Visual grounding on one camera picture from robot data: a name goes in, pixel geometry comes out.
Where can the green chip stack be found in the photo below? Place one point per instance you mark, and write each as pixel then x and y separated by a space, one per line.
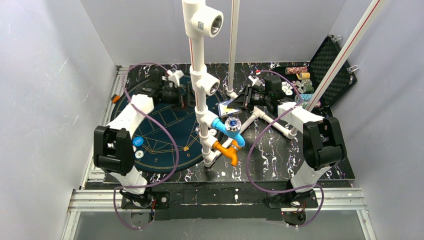
pixel 307 86

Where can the grey white poker chip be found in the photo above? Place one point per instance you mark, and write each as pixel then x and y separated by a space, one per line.
pixel 139 154

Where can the black chip case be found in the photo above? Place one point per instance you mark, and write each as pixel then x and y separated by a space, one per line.
pixel 319 65

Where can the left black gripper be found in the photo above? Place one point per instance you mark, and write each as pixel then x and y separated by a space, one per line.
pixel 190 96

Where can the orange pipe valve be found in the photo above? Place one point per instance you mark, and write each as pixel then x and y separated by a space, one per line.
pixel 229 152

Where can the blue button chip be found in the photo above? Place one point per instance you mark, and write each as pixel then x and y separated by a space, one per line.
pixel 138 141

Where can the red chip row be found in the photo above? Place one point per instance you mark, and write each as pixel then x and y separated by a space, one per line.
pixel 296 70

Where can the loose white chips pile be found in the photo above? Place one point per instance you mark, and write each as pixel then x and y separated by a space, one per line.
pixel 290 90

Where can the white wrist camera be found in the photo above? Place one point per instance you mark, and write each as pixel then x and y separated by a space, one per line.
pixel 255 81
pixel 174 78

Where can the white PVC pipe frame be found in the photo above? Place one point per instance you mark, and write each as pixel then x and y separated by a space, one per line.
pixel 202 21

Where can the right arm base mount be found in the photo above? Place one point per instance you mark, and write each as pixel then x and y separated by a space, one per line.
pixel 295 203

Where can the round blue poker mat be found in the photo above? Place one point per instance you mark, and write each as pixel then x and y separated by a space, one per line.
pixel 160 149

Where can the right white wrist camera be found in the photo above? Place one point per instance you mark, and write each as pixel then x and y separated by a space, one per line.
pixel 255 81

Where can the aluminium frame rail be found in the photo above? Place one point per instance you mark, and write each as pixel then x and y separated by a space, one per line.
pixel 212 203

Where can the blue pipe valve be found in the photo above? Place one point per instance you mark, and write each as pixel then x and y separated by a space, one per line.
pixel 231 128

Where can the light blue chip row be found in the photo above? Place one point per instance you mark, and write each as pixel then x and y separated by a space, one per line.
pixel 305 97

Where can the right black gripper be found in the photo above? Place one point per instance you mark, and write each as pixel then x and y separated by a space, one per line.
pixel 247 98

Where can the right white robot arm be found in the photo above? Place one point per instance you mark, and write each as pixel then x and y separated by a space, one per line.
pixel 323 143

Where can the orange black clamp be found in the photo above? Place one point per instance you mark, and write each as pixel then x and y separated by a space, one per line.
pixel 115 98

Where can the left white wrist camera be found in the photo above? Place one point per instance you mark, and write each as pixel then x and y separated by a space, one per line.
pixel 174 78

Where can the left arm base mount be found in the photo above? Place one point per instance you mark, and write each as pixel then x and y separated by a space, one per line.
pixel 149 200

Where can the yellow chip stack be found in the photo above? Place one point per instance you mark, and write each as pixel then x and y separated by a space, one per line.
pixel 304 75

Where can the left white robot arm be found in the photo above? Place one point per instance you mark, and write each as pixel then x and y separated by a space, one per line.
pixel 113 150

